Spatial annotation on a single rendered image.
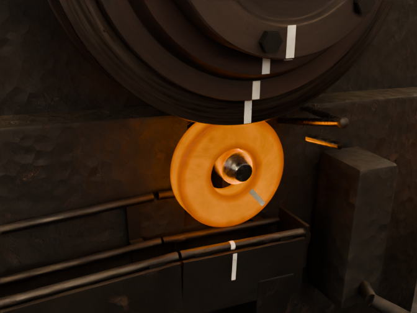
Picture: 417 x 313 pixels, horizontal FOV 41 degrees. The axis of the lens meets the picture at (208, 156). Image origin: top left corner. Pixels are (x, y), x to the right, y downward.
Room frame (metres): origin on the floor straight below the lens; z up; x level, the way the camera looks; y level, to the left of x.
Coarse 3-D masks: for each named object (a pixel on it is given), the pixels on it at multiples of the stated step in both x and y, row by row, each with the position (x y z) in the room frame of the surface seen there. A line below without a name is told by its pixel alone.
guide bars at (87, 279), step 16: (240, 240) 0.68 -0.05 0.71; (256, 240) 0.69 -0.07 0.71; (272, 240) 0.70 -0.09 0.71; (160, 256) 0.63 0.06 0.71; (176, 256) 0.64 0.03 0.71; (192, 256) 0.65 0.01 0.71; (112, 272) 0.60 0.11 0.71; (128, 272) 0.61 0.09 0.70; (48, 288) 0.57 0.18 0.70; (64, 288) 0.57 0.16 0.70; (0, 304) 0.54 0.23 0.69; (16, 304) 0.55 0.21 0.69
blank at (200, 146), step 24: (192, 144) 0.65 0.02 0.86; (216, 144) 0.67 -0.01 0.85; (240, 144) 0.68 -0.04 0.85; (264, 144) 0.70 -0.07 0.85; (192, 168) 0.65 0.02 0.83; (264, 168) 0.70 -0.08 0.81; (192, 192) 0.65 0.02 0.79; (216, 192) 0.67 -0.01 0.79; (240, 192) 0.69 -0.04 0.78; (264, 192) 0.70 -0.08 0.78; (192, 216) 0.66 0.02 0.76; (216, 216) 0.67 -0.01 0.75; (240, 216) 0.69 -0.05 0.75
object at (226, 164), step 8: (232, 152) 0.67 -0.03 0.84; (240, 152) 0.67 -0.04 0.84; (224, 160) 0.67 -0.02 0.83; (232, 160) 0.66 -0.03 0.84; (240, 160) 0.66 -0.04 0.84; (248, 160) 0.67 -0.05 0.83; (216, 168) 0.68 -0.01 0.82; (224, 168) 0.66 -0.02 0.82; (232, 168) 0.66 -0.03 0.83; (240, 168) 0.66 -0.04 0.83; (248, 168) 0.66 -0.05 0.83; (224, 176) 0.66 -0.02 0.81; (232, 176) 0.66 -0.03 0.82; (240, 176) 0.66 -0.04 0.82; (248, 176) 0.66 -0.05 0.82
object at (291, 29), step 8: (288, 32) 0.59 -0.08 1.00; (288, 40) 0.60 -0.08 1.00; (288, 48) 0.60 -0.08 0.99; (288, 56) 0.60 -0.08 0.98; (264, 64) 0.64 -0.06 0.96; (264, 72) 0.64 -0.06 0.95; (256, 88) 0.66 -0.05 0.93; (256, 96) 0.66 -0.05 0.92; (248, 104) 0.67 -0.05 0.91; (248, 112) 0.67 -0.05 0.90; (248, 120) 0.67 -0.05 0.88
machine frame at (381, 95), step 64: (0, 0) 0.69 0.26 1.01; (0, 64) 0.69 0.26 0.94; (64, 64) 0.73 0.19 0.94; (384, 64) 0.97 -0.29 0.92; (0, 128) 0.64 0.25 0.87; (64, 128) 0.67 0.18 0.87; (128, 128) 0.71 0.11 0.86; (320, 128) 0.85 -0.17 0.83; (384, 128) 0.91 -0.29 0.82; (0, 192) 0.63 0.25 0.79; (64, 192) 0.67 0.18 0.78; (128, 192) 0.71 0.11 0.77; (0, 256) 0.63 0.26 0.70; (64, 256) 0.67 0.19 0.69; (128, 256) 0.71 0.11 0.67; (384, 256) 0.93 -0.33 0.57
